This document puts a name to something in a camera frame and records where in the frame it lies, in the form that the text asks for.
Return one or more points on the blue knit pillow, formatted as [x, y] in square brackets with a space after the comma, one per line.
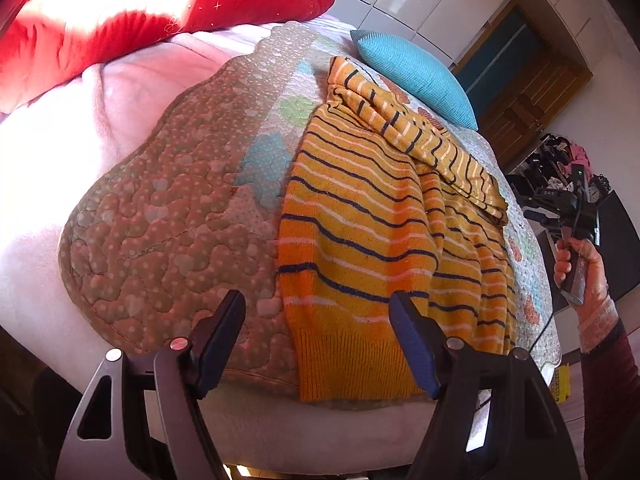
[420, 72]

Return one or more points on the person's right forearm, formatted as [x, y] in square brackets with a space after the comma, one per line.
[610, 385]

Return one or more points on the person's right hand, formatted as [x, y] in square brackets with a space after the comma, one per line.
[592, 270]

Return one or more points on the cluttered clothes shelf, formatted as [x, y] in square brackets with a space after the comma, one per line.
[560, 160]

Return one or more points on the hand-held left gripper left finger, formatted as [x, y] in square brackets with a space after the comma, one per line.
[223, 336]

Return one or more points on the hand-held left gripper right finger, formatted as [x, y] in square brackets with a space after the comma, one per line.
[409, 340]

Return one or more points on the pink fleece blanket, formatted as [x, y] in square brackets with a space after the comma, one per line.
[75, 125]

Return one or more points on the yellow striped knit sweater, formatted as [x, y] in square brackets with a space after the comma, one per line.
[360, 240]

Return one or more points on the wooden door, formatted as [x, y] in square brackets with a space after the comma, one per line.
[530, 80]

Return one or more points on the yellow box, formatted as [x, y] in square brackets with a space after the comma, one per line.
[560, 384]

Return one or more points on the dark table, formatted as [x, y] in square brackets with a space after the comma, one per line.
[622, 250]

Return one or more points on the heart-patterned quilt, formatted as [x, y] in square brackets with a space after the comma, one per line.
[170, 200]

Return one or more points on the red blanket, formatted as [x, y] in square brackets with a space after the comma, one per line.
[100, 15]

